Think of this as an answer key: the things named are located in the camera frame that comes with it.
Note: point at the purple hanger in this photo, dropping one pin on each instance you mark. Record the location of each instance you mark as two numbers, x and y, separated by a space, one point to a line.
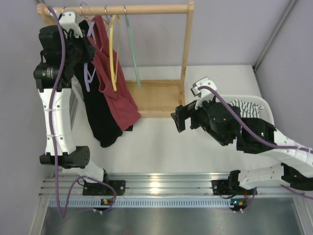
88 78

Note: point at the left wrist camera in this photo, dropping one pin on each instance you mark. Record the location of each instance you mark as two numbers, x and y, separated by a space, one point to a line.
69 21

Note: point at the white perforated plastic basket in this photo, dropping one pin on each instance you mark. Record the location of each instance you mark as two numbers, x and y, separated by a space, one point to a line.
265 114

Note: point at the red tank top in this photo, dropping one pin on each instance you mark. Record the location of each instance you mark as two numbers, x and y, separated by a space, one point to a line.
121 103

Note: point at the wooden clothes rack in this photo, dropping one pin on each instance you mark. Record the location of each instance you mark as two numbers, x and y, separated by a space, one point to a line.
159 96

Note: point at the slotted cable duct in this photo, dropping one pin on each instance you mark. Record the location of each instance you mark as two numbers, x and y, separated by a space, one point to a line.
134 202

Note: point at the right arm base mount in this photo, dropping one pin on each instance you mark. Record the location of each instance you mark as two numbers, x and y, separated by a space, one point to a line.
239 197

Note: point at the green hanger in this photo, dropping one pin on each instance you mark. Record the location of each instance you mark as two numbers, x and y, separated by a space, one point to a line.
131 41

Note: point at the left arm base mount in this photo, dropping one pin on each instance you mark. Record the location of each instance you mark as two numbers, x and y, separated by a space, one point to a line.
108 193

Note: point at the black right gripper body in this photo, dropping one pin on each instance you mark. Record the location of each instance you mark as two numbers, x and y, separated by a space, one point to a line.
198 117

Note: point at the black tank top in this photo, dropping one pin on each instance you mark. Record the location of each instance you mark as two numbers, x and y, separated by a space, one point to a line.
101 121

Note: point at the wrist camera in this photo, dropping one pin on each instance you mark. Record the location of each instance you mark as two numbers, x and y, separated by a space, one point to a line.
203 90
69 21

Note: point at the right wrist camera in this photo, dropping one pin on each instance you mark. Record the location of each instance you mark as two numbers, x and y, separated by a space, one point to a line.
203 90

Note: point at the yellow hanger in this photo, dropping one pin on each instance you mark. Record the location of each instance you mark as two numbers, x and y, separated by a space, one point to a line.
113 66

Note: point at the aluminium mounting rail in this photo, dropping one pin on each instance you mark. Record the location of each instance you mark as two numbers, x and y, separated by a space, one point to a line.
161 185

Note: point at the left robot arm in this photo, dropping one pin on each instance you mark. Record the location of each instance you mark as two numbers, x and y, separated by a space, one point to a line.
61 52

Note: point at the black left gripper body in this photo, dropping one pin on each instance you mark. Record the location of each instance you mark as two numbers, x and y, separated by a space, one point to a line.
86 48

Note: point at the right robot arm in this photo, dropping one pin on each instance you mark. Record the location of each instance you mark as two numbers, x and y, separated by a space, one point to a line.
252 136

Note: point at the black white striped garment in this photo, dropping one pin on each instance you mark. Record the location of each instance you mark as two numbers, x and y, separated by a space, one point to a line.
248 109

